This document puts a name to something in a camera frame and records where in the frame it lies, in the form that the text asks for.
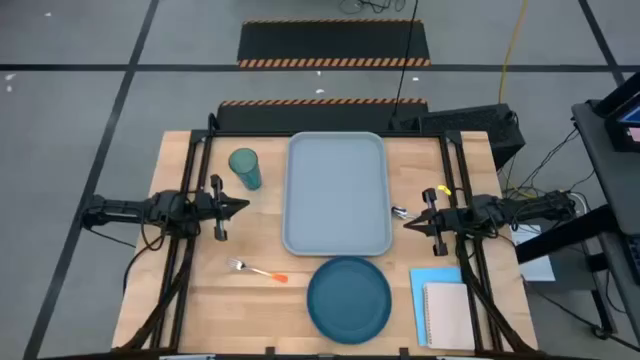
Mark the grey side desk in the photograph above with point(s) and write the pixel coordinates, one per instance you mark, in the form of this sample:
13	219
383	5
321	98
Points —
605	175

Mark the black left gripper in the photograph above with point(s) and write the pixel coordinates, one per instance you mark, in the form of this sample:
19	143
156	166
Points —
205	207

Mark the black keyboard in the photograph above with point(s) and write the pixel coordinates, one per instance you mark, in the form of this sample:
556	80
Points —
635	260

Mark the dark blue round plate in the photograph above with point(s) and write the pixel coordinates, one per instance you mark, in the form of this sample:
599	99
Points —
349	300

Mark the white paper sheet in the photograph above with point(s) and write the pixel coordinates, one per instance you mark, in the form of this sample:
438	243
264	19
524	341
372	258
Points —
540	267

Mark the light grey-blue plastic tray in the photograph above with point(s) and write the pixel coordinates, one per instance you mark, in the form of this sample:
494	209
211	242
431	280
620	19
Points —
337	195

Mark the yellow tape strip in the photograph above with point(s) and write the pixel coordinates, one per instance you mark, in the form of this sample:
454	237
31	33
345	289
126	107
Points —
444	190

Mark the black hazard-striped floor mat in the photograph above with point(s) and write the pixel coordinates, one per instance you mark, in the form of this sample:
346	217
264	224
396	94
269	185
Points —
332	42
310	117

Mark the black aluminium table frame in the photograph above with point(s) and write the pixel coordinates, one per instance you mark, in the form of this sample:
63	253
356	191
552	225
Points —
240	133

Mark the light blue paper folder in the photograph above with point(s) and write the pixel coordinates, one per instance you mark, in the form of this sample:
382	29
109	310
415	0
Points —
435	275

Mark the teal translucent plastic cup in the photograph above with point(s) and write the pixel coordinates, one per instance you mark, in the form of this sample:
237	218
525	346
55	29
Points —
246	167

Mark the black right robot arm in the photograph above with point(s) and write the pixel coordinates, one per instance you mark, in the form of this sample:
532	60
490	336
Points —
525	206

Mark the black monitor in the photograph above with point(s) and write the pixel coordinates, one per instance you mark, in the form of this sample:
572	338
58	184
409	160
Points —
625	130

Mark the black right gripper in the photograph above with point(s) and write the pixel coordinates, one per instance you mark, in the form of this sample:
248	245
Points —
447	220

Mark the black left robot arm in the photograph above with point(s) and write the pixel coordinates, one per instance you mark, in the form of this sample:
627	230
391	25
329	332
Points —
125	206

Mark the beige spiral notebook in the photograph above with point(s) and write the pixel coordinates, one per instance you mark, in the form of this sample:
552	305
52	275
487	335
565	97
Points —
450	317

